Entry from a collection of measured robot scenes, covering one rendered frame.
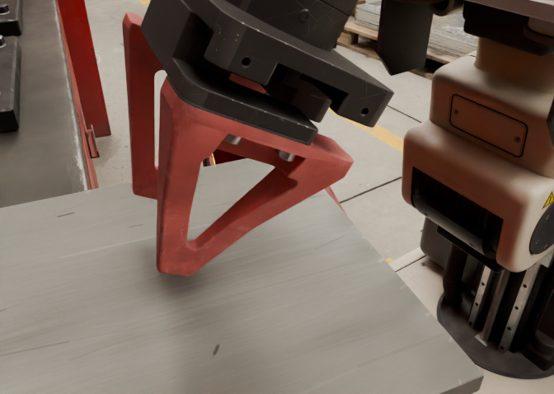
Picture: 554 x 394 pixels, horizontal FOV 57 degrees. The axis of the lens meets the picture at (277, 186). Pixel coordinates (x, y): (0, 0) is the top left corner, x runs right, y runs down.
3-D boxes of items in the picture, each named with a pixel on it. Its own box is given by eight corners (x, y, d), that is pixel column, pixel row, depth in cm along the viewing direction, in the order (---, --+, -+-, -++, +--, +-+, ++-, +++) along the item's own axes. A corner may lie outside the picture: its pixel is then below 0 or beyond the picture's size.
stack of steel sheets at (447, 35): (542, 43, 316) (547, 24, 309) (481, 65, 284) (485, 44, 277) (414, 8, 383) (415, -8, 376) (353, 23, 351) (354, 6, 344)
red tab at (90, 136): (100, 157, 120) (93, 130, 116) (91, 158, 120) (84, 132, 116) (93, 129, 132) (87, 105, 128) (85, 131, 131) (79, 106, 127)
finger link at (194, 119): (91, 305, 16) (212, 33, 13) (73, 186, 22) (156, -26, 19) (265, 320, 20) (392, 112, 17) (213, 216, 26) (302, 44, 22)
